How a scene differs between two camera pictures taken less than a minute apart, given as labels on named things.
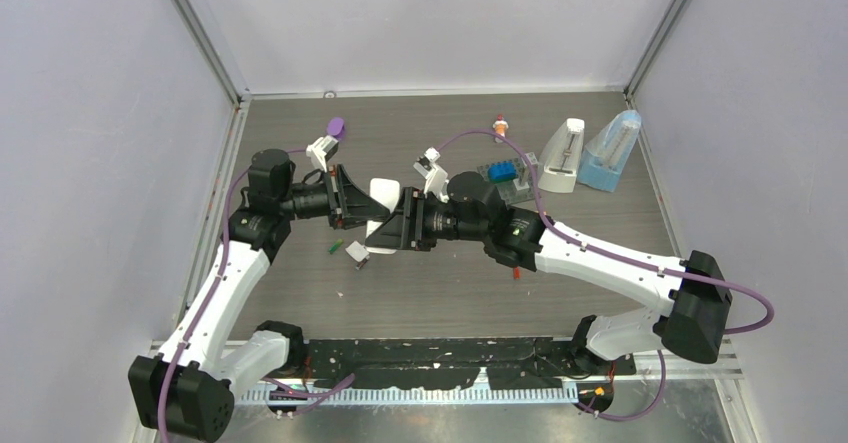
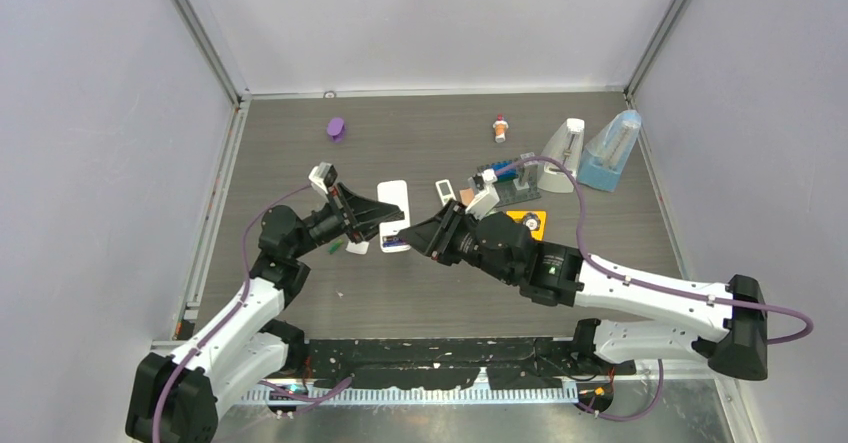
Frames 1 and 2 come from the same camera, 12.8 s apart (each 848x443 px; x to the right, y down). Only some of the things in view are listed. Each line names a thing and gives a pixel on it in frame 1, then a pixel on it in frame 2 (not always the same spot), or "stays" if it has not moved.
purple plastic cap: [336, 127] stays
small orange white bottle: [500, 127] stays
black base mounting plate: [539, 363] stays
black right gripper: [405, 229] to [434, 237]
